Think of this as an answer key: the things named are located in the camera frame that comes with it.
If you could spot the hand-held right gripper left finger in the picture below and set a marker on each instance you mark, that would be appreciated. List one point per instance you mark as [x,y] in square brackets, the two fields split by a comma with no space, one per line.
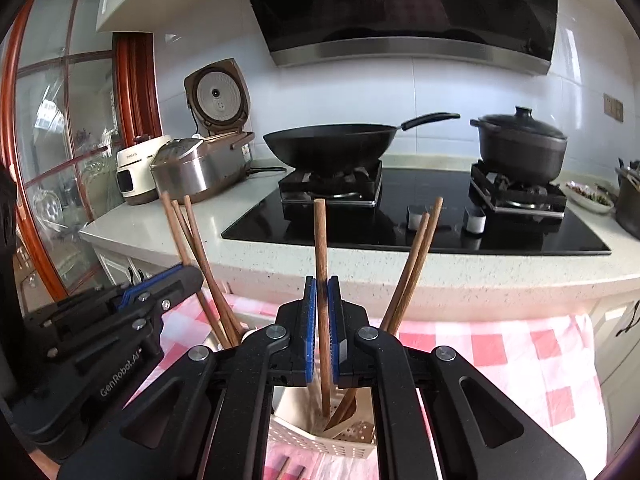
[310,330]

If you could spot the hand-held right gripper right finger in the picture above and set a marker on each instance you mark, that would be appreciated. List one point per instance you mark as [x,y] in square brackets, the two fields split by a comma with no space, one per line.
[334,330]

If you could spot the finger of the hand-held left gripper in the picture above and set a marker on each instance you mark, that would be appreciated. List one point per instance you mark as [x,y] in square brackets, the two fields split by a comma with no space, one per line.
[100,300]
[175,285]

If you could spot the wooden chopstick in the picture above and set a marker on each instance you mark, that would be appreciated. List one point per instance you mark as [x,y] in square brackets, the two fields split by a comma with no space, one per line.
[425,240]
[300,474]
[320,240]
[412,255]
[181,220]
[282,470]
[194,225]
[172,220]

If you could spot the white perforated utensil basket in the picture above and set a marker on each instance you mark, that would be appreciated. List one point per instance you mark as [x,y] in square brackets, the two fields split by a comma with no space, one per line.
[345,440]

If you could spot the white cabinet door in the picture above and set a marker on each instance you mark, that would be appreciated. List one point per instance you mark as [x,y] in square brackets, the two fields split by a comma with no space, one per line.
[115,270]
[620,360]

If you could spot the speckled kitchen counter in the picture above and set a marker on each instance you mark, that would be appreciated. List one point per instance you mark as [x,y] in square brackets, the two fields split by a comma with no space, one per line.
[220,220]

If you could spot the black glass cooktop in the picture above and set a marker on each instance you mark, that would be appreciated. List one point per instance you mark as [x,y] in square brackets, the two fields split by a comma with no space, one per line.
[360,232]

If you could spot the white electric cooker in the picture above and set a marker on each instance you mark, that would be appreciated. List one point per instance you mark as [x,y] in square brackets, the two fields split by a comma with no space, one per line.
[135,170]

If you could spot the silver stove knob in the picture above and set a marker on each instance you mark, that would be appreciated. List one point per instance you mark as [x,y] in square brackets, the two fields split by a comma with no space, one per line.
[474,222]
[415,217]

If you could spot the black burner grate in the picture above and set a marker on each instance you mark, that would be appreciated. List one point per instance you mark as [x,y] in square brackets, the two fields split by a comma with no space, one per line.
[520,197]
[300,190]

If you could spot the red white checkered tablecloth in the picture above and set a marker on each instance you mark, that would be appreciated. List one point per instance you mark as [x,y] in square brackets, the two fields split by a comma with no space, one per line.
[500,350]

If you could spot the black wok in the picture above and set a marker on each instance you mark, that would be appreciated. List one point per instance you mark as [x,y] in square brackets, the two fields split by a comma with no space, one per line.
[325,145]

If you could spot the open brown rice cooker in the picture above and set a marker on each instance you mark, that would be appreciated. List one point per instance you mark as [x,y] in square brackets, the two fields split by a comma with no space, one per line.
[215,95]

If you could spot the wooden framed glass door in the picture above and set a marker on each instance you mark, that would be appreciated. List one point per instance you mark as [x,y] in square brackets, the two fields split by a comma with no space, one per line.
[50,110]

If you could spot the black lidded pot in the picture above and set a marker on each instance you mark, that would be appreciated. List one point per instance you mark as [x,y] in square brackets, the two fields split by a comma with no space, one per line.
[520,155]

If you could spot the white plate with food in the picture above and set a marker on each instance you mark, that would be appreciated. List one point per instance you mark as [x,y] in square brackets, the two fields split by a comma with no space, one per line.
[585,199]

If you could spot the dark metal pot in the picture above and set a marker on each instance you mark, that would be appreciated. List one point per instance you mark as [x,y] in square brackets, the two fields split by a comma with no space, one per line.
[629,205]

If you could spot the black range hood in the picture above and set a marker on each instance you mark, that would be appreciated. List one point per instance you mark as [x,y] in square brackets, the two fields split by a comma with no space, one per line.
[400,0]

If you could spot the brown wall socket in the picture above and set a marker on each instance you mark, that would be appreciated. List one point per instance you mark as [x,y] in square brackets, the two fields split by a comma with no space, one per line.
[613,107]

